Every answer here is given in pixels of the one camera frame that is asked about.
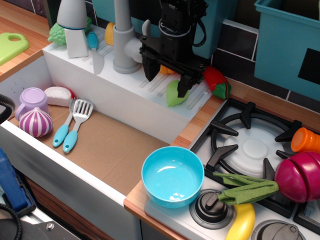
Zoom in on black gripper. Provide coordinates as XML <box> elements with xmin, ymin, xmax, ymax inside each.
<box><xmin>139</xmin><ymin>21</ymin><xmax>206</xmax><ymax>98</ymax></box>

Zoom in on green toy pear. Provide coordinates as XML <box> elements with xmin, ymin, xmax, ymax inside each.
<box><xmin>165</xmin><ymin>80</ymin><xmax>190</xmax><ymax>107</ymax></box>

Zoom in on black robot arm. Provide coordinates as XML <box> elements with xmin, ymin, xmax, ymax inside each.
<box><xmin>140</xmin><ymin>0</ymin><xmax>208</xmax><ymax>98</ymax></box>

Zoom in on turquoise plastic bowl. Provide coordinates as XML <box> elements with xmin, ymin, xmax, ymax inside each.
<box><xmin>141</xmin><ymin>146</ymin><xmax>205</xmax><ymax>209</ymax></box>

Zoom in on orange toy pumpkin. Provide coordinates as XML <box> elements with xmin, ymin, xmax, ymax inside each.
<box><xmin>159</xmin><ymin>65</ymin><xmax>176</xmax><ymax>75</ymax></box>

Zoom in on grey toy faucet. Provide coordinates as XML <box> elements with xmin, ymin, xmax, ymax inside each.
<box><xmin>113</xmin><ymin>0</ymin><xmax>143</xmax><ymax>74</ymax></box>

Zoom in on red toy pepper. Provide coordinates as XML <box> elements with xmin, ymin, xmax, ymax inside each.
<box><xmin>203</xmin><ymin>66</ymin><xmax>232</xmax><ymax>100</ymax></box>

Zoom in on white toy sink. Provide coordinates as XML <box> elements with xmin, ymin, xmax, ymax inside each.
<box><xmin>0</xmin><ymin>24</ymin><xmax>213</xmax><ymax>240</ymax></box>

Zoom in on yellow toy corn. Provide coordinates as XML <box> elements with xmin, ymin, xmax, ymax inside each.
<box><xmin>104</xmin><ymin>22</ymin><xmax>115</xmax><ymax>46</ymax></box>

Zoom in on teal bin centre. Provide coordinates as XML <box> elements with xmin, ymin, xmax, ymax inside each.
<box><xmin>92</xmin><ymin>0</ymin><xmax>238</xmax><ymax>59</ymax></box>

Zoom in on teal bin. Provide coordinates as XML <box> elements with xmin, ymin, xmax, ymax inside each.
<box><xmin>92</xmin><ymin>0</ymin><xmax>238</xmax><ymax>59</ymax></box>
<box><xmin>254</xmin><ymin>0</ymin><xmax>320</xmax><ymax>101</ymax></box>

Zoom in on black stove grate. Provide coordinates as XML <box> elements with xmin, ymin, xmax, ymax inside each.
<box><xmin>190</xmin><ymin>97</ymin><xmax>320</xmax><ymax>227</ymax></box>

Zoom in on white toy stove top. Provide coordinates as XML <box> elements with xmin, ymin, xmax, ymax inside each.
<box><xmin>145</xmin><ymin>99</ymin><xmax>320</xmax><ymax>240</ymax></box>

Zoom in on white red toy cheese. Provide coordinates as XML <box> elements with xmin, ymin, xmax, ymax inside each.
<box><xmin>44</xmin><ymin>86</ymin><xmax>75</xmax><ymax>107</ymax></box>

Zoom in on green toy artichoke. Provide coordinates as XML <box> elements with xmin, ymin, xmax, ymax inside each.
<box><xmin>47</xmin><ymin>16</ymin><xmax>93</xmax><ymax>46</ymax></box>

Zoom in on teal bin right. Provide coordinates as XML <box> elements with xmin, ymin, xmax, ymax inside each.
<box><xmin>254</xmin><ymin>0</ymin><xmax>320</xmax><ymax>101</ymax></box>

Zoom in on green felt leaves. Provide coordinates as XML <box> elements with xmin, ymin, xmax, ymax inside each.
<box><xmin>213</xmin><ymin>173</ymin><xmax>279</xmax><ymax>205</ymax></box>

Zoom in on purple toy cup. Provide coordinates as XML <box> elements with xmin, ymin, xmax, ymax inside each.
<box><xmin>15</xmin><ymin>87</ymin><xmax>50</xmax><ymax>121</ymax></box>

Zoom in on grey stove knob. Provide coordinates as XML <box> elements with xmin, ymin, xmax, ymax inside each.
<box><xmin>250</xmin><ymin>220</ymin><xmax>306</xmax><ymax>240</ymax></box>
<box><xmin>189</xmin><ymin>189</ymin><xmax>235</xmax><ymax>230</ymax></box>

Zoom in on purple striped toy onion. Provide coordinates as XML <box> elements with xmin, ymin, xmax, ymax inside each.
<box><xmin>19</xmin><ymin>107</ymin><xmax>53</xmax><ymax>138</ymax></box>

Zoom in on brown cardboard sheet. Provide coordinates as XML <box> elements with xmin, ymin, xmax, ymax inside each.
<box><xmin>8</xmin><ymin>104</ymin><xmax>171</xmax><ymax>197</ymax></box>

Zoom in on orange toy carrot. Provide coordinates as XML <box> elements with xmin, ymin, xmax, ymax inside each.
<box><xmin>291</xmin><ymin>127</ymin><xmax>320</xmax><ymax>153</ymax></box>

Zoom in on green cutting board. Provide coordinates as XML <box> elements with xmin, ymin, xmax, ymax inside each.
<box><xmin>0</xmin><ymin>32</ymin><xmax>30</xmax><ymax>66</ymax></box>

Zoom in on magenta toy beet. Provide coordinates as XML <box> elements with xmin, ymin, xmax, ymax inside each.
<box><xmin>274</xmin><ymin>151</ymin><xmax>320</xmax><ymax>204</ymax></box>

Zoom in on yellow toy banana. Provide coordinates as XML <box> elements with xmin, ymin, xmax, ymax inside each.
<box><xmin>225</xmin><ymin>203</ymin><xmax>256</xmax><ymax>240</ymax></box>

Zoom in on blue black device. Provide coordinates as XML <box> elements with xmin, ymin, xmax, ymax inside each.
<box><xmin>0</xmin><ymin>149</ymin><xmax>36</xmax><ymax>217</ymax></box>

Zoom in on toy knife blue handle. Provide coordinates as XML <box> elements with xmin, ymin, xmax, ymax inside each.
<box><xmin>87</xmin><ymin>31</ymin><xmax>105</xmax><ymax>75</ymax></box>

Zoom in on toy spatula blue handle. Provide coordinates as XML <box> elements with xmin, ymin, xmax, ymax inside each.
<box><xmin>63</xmin><ymin>99</ymin><xmax>94</xmax><ymax>153</ymax></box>

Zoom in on toy fork blue handle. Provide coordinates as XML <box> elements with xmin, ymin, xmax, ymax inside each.
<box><xmin>52</xmin><ymin>97</ymin><xmax>77</xmax><ymax>148</ymax></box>

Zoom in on black cable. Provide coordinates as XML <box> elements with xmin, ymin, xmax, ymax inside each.
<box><xmin>0</xmin><ymin>202</ymin><xmax>23</xmax><ymax>240</ymax></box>

